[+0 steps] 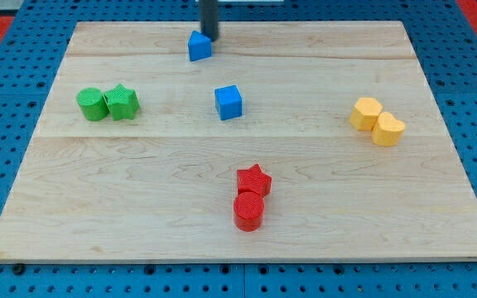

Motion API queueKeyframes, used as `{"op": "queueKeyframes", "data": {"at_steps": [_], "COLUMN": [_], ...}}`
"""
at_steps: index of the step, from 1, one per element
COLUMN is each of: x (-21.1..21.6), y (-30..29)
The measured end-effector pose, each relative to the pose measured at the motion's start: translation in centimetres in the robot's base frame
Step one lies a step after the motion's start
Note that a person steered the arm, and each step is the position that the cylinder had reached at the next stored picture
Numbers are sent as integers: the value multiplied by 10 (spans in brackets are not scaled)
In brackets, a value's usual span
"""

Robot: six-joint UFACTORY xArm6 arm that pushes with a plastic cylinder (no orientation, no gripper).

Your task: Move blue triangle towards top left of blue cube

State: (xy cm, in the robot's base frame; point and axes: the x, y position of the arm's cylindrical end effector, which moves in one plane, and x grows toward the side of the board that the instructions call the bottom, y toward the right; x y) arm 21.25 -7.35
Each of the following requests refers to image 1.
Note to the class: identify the light wooden board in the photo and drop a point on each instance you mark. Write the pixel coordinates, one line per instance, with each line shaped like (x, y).
(161, 188)

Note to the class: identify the blue triangle block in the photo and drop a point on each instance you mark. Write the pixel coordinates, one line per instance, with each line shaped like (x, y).
(199, 46)

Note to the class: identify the blue cube block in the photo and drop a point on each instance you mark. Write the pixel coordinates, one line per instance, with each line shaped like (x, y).
(228, 102)

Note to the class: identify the yellow heart block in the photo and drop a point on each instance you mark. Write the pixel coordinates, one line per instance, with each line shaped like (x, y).
(387, 130)

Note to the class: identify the red star block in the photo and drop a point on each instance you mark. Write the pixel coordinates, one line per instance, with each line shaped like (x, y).
(254, 180)

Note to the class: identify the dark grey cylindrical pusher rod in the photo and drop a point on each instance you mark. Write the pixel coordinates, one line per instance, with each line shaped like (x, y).
(209, 18)

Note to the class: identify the green cylinder block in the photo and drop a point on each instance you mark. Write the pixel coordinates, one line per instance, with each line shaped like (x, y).
(92, 104)

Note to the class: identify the red cylinder block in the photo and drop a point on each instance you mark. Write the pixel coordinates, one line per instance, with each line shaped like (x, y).
(248, 211)

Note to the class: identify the green star block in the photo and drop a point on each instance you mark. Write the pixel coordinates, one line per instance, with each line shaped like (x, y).
(122, 102)

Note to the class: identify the yellow hexagon block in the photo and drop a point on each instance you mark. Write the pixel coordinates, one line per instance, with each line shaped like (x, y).
(365, 113)

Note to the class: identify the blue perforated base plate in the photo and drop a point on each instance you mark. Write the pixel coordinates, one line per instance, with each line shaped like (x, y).
(32, 50)

